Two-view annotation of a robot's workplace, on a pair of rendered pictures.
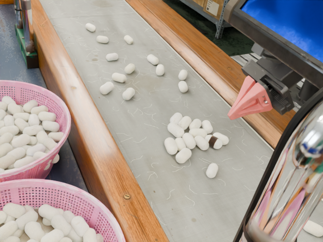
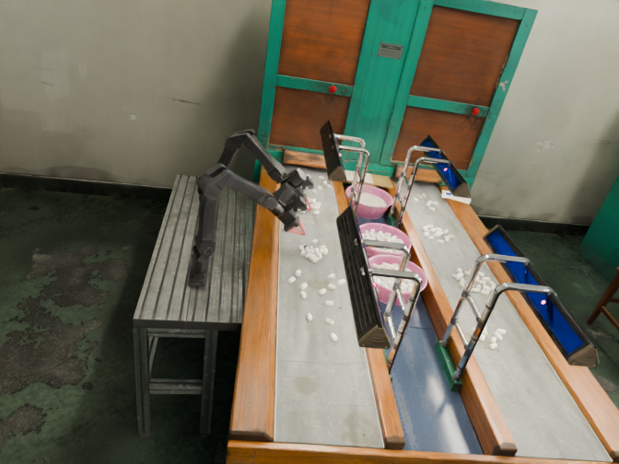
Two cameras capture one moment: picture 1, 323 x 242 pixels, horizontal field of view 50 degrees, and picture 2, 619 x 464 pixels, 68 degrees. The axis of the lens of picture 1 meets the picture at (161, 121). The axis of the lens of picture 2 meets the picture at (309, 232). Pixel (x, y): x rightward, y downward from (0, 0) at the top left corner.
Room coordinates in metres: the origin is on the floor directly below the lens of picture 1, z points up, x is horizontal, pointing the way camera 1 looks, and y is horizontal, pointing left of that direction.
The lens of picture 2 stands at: (2.07, 0.60, 1.83)
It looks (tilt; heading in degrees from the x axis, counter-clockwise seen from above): 30 degrees down; 204
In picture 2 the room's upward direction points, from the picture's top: 11 degrees clockwise
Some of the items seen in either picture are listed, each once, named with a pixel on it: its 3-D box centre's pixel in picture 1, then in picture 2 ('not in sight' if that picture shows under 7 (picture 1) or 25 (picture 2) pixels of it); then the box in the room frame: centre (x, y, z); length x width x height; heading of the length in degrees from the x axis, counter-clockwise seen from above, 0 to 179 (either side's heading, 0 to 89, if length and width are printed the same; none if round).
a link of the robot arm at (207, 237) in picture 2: not in sight; (206, 217); (0.86, -0.39, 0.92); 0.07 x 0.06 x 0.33; 60
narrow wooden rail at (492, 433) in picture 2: not in sight; (422, 272); (0.26, 0.36, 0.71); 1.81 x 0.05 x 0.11; 32
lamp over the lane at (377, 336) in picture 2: not in sight; (359, 264); (0.95, 0.27, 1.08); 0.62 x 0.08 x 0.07; 32
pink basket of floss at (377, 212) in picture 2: not in sight; (367, 203); (-0.16, -0.09, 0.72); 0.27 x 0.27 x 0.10
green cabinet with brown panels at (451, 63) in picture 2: not in sight; (379, 72); (-0.66, -0.37, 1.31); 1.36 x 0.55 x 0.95; 122
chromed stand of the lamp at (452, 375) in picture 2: not in sight; (489, 324); (0.70, 0.68, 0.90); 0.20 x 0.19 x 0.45; 32
